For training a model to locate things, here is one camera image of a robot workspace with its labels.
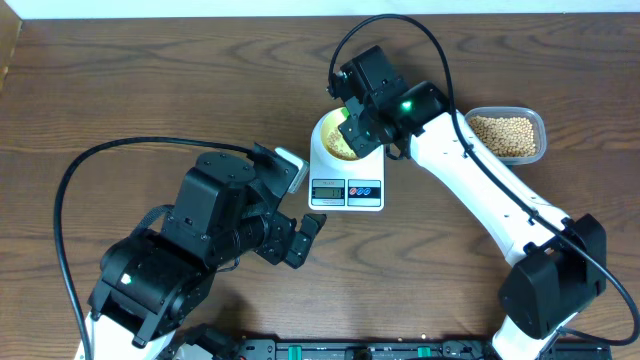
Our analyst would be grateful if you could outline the green plastic measuring scoop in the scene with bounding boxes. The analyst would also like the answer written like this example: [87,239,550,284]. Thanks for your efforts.
[340,107,350,120]

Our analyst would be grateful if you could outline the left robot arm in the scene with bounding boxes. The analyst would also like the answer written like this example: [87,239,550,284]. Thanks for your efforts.
[76,145,326,359]

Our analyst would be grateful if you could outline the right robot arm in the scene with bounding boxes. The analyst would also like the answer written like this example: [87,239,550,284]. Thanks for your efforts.
[328,46,606,359]

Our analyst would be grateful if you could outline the soybeans in yellow bowl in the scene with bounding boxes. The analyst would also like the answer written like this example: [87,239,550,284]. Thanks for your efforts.
[327,128,358,161]

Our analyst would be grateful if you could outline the yellow plastic bowl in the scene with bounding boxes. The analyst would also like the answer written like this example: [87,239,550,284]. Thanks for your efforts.
[320,107,359,161]

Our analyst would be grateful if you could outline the white digital kitchen scale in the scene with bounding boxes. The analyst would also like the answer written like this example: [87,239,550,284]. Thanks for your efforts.
[308,113,385,212]

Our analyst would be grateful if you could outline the clear container of soybeans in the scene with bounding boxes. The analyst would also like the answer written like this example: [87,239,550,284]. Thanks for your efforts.
[465,106,547,166]

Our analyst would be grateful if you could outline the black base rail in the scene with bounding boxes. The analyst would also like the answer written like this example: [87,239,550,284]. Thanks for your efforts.
[169,324,614,360]

